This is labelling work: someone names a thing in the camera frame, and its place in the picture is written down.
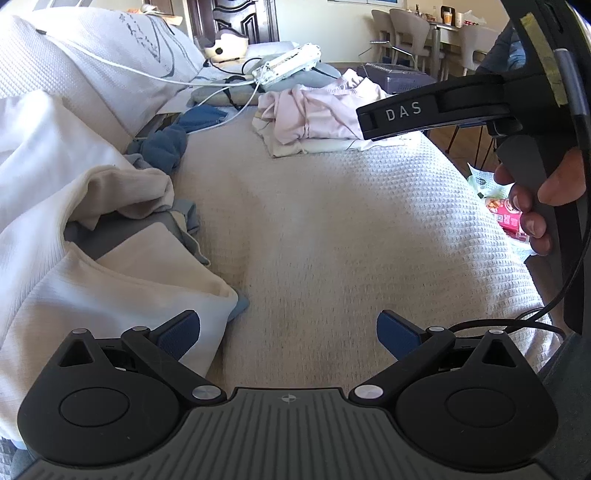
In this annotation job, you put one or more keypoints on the plastic trash bag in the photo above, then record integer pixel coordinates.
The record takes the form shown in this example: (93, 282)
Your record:
(482, 180)

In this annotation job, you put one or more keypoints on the light blue sweatpants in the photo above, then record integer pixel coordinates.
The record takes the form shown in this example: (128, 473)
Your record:
(120, 235)

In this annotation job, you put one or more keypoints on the white fleece shirt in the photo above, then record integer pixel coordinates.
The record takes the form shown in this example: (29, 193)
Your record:
(46, 300)

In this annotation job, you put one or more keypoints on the cream and black toy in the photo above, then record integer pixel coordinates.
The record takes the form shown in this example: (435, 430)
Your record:
(226, 48)

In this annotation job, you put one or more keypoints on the person's right hand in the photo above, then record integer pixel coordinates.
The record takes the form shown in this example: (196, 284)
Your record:
(565, 182)

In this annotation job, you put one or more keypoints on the patterned white pillow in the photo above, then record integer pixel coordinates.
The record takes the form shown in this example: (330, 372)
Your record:
(152, 41)

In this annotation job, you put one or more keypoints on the orange drink glass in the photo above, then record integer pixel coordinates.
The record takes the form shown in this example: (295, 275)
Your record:
(448, 18)

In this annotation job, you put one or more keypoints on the dark wooden door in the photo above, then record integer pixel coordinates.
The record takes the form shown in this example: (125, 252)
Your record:
(240, 16)

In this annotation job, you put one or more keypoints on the light blue fleece garment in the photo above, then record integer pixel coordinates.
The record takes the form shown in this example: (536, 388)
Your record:
(238, 304)

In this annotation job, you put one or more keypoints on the white folded cloth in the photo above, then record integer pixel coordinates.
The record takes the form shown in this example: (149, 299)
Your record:
(323, 146)

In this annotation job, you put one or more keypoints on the white power strip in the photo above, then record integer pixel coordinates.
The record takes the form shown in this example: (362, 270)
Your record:
(288, 62)

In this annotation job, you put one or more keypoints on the pink food container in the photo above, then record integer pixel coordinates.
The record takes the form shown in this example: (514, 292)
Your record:
(505, 217)

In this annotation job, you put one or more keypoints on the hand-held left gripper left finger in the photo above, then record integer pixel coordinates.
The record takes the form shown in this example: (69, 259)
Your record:
(178, 334)

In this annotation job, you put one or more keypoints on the beige dining chair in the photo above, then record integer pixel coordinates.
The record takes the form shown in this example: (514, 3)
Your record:
(411, 32)
(381, 27)
(475, 46)

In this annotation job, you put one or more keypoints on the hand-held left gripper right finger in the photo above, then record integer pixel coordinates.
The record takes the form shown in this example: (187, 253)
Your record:
(398, 334)

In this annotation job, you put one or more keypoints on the dark blue garment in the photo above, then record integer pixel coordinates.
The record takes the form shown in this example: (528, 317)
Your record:
(161, 145)

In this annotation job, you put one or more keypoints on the pink garment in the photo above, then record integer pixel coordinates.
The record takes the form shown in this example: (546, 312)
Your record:
(318, 110)

